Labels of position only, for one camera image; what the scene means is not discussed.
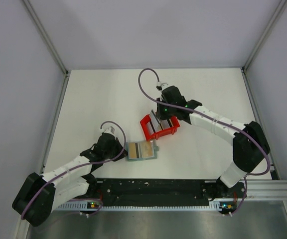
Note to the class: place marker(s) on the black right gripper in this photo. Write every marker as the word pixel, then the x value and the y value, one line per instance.
pixel 159 115

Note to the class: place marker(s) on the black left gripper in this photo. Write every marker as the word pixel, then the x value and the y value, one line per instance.
pixel 117 143

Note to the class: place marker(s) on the red plastic card tray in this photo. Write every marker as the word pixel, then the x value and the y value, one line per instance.
pixel 153 131

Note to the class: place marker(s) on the silver striped credit card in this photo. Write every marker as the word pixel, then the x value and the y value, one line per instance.
pixel 154 120

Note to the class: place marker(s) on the green leather card holder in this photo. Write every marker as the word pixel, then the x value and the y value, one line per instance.
pixel 155 147

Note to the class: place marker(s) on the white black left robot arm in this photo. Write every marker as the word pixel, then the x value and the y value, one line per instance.
pixel 41 194

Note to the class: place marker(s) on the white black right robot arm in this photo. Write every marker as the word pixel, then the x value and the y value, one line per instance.
pixel 248 141

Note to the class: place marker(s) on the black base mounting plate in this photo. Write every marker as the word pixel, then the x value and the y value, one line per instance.
pixel 163 192

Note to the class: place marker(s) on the white slotted cable duct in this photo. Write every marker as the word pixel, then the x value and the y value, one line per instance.
pixel 73 206

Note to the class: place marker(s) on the aluminium frame rail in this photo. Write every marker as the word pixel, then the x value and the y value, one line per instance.
pixel 267 190

